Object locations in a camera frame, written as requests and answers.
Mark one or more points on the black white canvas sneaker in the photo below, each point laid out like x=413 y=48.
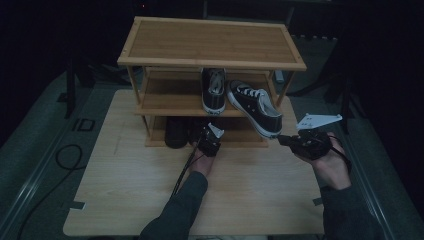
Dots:
x=263 y=116
x=213 y=103

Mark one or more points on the person's right hand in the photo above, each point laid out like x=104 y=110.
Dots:
x=333 y=170

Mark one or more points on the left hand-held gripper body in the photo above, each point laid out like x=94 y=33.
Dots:
x=210 y=145

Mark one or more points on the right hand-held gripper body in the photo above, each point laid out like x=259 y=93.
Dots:
x=313 y=145

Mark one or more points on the black metal stand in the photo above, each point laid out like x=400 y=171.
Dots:
x=70 y=93
x=344 y=106

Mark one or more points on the wooden shoe rack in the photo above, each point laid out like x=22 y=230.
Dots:
x=213 y=40

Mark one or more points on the small grey object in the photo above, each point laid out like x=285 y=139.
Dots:
x=279 y=77

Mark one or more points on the person's left hand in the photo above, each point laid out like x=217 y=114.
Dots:
x=203 y=164

